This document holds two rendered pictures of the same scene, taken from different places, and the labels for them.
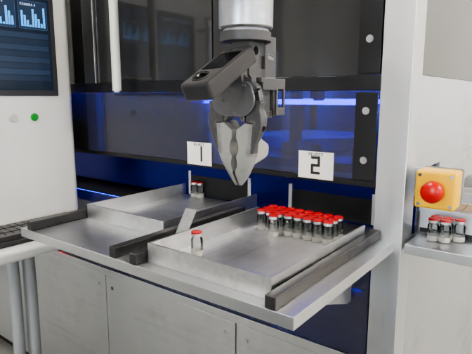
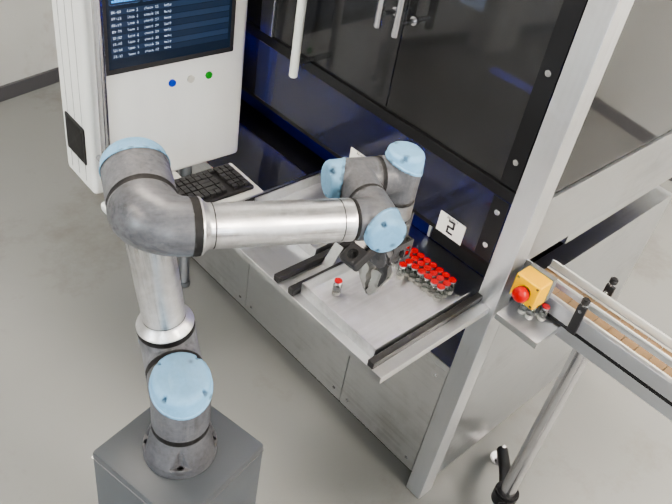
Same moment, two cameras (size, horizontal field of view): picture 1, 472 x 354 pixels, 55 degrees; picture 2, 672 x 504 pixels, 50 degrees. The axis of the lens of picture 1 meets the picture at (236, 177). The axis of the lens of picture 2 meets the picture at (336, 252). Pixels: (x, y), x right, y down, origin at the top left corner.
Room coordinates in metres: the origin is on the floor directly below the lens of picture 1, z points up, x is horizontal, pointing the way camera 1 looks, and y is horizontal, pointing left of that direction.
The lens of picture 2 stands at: (-0.53, 0.01, 2.10)
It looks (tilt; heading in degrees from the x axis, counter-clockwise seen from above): 39 degrees down; 4
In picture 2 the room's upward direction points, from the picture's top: 11 degrees clockwise
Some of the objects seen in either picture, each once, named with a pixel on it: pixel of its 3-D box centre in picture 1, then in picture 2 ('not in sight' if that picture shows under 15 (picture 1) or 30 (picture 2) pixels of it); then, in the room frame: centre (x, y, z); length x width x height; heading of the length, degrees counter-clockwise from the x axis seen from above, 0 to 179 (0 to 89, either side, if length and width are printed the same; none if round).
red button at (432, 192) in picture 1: (433, 192); (521, 293); (0.83, -0.36, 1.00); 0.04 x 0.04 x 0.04; 53
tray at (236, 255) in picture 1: (263, 242); (386, 293); (0.83, -0.05, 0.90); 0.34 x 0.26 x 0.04; 142
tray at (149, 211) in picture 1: (175, 205); (330, 208); (1.13, 0.15, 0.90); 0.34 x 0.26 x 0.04; 143
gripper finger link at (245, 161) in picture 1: (255, 152); (382, 279); (0.65, -0.03, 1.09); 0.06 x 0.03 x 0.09; 143
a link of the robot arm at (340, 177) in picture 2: not in sight; (355, 182); (0.59, 0.07, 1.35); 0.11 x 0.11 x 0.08; 29
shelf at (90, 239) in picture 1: (209, 234); (351, 257); (0.97, 0.06, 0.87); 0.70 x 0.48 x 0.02; 53
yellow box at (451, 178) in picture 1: (439, 187); (532, 286); (0.86, -0.39, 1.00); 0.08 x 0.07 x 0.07; 143
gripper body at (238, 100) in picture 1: (248, 77); (388, 236); (0.66, -0.02, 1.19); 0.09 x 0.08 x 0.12; 143
